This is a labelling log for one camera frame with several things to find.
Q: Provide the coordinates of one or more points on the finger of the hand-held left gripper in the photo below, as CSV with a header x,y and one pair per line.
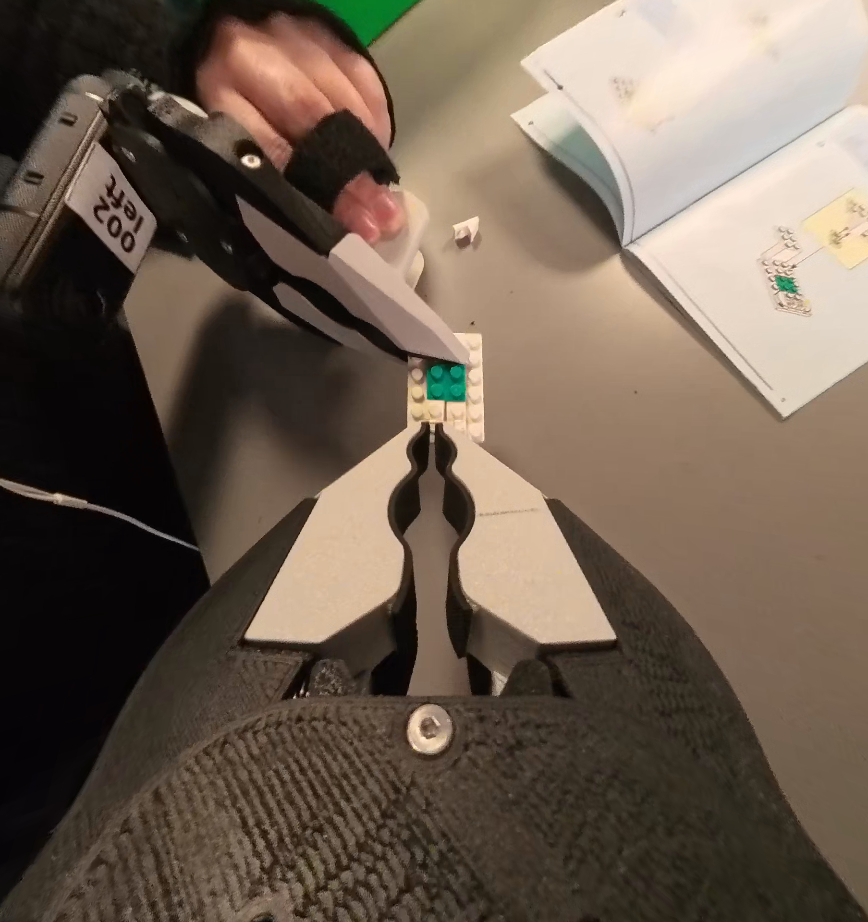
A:
x,y
398,302
318,313

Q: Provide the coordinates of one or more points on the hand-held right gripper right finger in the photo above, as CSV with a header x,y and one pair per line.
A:
x,y
542,569

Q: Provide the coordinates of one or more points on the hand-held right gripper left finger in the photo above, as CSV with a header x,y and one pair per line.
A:
x,y
318,569

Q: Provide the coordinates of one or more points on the white and green lego assembly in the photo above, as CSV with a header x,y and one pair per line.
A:
x,y
444,382

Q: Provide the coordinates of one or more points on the open pale blue instruction booklet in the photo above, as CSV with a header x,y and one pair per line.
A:
x,y
729,180

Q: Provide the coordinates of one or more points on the person's dark clothing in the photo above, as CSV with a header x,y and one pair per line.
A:
x,y
59,612

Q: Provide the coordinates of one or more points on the person's left hand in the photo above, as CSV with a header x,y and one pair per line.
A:
x,y
282,79

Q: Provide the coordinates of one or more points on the green plastic bin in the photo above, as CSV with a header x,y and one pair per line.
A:
x,y
383,18

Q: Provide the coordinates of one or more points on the person's left forearm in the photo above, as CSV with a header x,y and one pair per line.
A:
x,y
59,43

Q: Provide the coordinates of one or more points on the small white lego piece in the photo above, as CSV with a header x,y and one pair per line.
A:
x,y
466,230

